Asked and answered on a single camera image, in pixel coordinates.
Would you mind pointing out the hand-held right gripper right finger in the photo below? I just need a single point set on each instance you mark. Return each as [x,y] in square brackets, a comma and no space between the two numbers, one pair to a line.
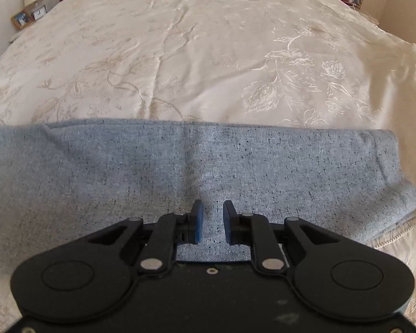
[227,222]

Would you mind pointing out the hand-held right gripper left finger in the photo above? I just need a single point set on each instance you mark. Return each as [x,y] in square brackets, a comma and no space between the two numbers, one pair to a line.
[197,222]

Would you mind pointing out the grey speckled pants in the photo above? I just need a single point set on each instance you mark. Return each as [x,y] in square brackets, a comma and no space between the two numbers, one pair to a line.
[107,180]

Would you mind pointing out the cream nightstand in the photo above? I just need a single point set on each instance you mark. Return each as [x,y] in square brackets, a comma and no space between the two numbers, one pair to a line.
[365,14]
[15,37]

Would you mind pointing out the small desk clock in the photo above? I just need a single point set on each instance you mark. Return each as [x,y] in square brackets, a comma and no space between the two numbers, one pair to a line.
[39,12]

